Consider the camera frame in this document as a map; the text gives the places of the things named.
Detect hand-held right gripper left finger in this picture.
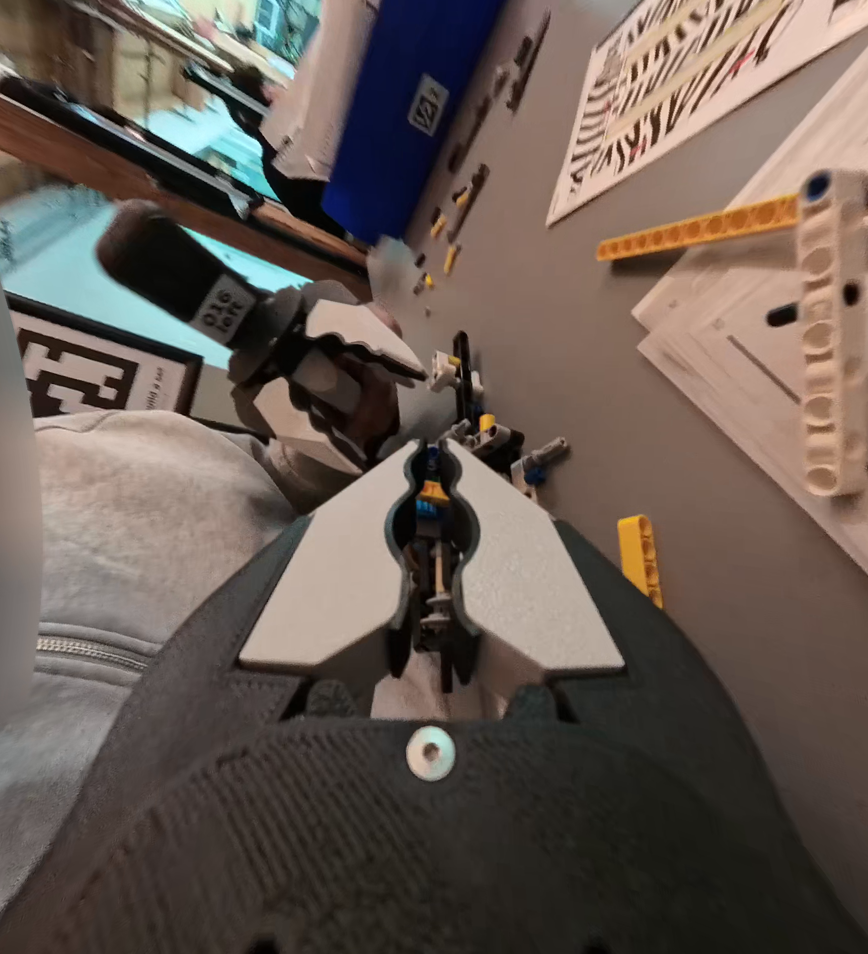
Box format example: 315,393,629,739
237,440,426,718

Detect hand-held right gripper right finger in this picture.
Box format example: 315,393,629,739
438,438,627,718

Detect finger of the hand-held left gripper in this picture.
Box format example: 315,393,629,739
252,373,369,478
298,300,430,412

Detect multicoloured lego technic assembly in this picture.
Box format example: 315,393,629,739
396,330,572,694

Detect person's left forearm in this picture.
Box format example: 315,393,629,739
31,408,375,635

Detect short yellow lego beam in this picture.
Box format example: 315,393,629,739
617,514,664,609

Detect scattered small lego pieces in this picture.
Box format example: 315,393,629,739
404,179,479,318

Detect black lego panel yellow pin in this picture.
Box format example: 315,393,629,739
445,162,491,243

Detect black curved lego panel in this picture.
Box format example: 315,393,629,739
449,93,509,168

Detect black long lego panel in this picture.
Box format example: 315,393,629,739
507,11,552,114

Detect long yellow lego beam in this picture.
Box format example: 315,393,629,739
596,192,803,263

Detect white lego beam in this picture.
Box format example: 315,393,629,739
795,170,868,499

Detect person's left hand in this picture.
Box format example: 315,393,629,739
340,361,405,457

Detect wooden ledge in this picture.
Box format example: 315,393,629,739
0,75,375,303

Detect framed black white poster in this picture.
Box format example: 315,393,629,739
5,292,205,420

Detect blue box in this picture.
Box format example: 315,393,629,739
322,0,511,244

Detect pale plastic bag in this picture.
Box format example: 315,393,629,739
258,0,375,183

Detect white instruction booklet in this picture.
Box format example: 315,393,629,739
631,15,868,620

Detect zebra striped sticker sheet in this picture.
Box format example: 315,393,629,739
546,0,868,228

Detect person in grey sweatshirt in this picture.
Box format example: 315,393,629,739
0,596,256,954

